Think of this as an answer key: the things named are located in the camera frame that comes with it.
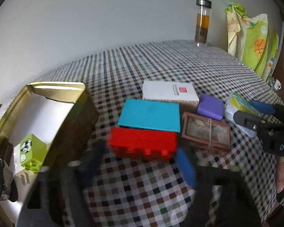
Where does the clear plastic box yellow label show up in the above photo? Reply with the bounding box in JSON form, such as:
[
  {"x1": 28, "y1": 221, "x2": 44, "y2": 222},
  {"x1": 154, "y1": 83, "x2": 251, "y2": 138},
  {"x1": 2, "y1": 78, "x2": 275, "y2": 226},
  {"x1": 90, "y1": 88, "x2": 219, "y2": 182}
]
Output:
[{"x1": 225, "y1": 92, "x2": 261, "y2": 138}]

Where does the brown picture card pack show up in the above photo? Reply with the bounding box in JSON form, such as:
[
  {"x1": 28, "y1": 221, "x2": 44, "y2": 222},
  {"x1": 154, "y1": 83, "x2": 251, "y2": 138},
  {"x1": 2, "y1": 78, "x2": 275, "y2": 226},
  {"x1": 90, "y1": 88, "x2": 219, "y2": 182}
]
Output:
[{"x1": 180, "y1": 112, "x2": 231, "y2": 156}]

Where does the purple square box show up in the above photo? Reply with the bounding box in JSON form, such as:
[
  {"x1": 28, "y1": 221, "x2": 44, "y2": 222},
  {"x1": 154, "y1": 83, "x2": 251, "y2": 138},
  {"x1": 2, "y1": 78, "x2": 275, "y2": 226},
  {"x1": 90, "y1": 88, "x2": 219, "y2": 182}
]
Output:
[{"x1": 196, "y1": 93, "x2": 224, "y2": 121}]

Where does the green soccer toy block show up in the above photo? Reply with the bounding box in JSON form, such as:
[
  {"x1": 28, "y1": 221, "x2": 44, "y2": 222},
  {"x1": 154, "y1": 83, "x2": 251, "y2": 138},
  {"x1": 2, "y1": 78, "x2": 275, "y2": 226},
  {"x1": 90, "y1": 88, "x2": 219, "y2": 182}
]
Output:
[{"x1": 20, "y1": 134, "x2": 48, "y2": 174}]

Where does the white card box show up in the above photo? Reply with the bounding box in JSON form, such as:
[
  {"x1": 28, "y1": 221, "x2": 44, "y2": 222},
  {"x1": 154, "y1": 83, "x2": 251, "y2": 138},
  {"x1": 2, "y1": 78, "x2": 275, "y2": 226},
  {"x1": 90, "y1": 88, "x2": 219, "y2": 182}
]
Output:
[{"x1": 142, "y1": 80, "x2": 200, "y2": 112}]

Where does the teal blue box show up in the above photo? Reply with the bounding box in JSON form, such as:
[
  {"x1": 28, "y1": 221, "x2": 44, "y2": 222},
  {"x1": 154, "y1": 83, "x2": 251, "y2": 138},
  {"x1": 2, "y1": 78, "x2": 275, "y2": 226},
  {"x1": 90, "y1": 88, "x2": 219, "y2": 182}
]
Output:
[{"x1": 118, "y1": 99, "x2": 180, "y2": 133}]

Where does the red toy brick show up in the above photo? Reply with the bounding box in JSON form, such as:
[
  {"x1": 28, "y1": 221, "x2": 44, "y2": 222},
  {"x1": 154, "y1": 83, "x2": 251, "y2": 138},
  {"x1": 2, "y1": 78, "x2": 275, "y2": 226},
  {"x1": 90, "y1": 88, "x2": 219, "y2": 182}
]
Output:
[{"x1": 107, "y1": 128, "x2": 177, "y2": 162}]

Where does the person hand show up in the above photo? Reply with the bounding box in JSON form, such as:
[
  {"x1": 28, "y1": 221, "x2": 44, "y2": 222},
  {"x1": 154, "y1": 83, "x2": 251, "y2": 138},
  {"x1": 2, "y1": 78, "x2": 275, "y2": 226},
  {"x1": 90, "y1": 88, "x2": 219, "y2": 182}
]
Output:
[{"x1": 275, "y1": 156, "x2": 284, "y2": 193}]

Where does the green patterned cloth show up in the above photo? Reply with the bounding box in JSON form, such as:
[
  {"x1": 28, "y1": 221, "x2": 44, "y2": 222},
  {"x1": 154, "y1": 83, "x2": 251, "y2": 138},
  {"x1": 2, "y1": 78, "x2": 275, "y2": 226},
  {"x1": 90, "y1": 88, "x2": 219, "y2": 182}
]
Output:
[{"x1": 226, "y1": 3, "x2": 279, "y2": 81}]

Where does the gold metal tin box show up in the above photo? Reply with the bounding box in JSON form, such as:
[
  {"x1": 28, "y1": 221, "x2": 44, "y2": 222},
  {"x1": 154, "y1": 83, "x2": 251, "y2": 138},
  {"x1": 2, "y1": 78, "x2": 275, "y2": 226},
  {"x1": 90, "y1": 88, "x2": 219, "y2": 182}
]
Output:
[{"x1": 0, "y1": 81, "x2": 100, "y2": 227}]

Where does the checkered tablecloth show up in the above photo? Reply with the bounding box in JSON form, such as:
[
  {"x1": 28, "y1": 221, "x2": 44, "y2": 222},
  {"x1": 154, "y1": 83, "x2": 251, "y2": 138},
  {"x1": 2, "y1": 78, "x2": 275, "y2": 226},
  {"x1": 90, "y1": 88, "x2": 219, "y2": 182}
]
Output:
[{"x1": 38, "y1": 40, "x2": 281, "y2": 226}]

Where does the glass tea bottle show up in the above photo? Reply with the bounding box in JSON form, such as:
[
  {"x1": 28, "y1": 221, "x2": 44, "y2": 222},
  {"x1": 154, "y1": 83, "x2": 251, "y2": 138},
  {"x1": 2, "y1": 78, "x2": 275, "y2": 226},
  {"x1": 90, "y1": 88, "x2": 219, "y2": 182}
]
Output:
[{"x1": 194, "y1": 0, "x2": 212, "y2": 45}]

